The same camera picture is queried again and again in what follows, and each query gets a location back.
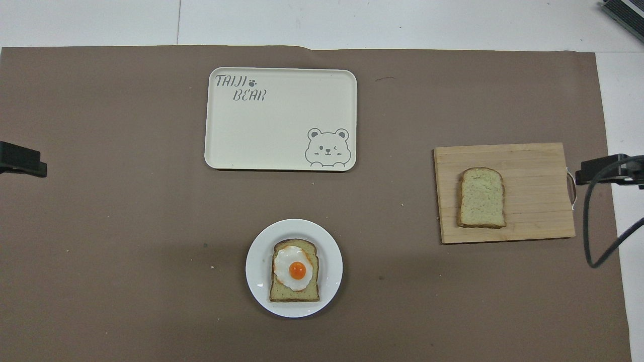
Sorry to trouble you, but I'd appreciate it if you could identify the white round plate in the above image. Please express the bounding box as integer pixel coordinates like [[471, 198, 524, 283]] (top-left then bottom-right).
[[246, 219, 344, 318]]

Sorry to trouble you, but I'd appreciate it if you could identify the cream tray with bear print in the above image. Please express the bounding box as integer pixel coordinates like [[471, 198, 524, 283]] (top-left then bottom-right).
[[204, 67, 357, 172]]

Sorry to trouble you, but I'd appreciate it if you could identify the fried egg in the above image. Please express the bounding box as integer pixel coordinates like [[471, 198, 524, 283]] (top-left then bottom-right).
[[273, 245, 314, 292]]

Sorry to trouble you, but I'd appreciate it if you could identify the bread slice under egg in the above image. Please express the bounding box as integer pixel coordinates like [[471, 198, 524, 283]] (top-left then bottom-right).
[[269, 238, 320, 303]]

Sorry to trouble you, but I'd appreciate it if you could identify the plain bread slice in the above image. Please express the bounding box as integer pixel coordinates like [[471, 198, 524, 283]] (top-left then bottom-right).
[[456, 167, 507, 229]]

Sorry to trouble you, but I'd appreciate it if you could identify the wooden cutting board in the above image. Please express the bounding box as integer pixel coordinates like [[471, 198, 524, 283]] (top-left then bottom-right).
[[433, 142, 577, 245]]

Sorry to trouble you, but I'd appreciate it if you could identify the black cable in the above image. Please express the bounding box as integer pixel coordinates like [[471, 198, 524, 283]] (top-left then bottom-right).
[[582, 156, 644, 268]]

